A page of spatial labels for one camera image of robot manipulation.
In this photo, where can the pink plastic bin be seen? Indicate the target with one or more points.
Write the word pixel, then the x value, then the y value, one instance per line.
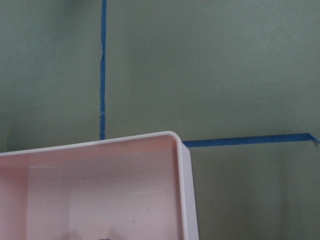
pixel 129 188

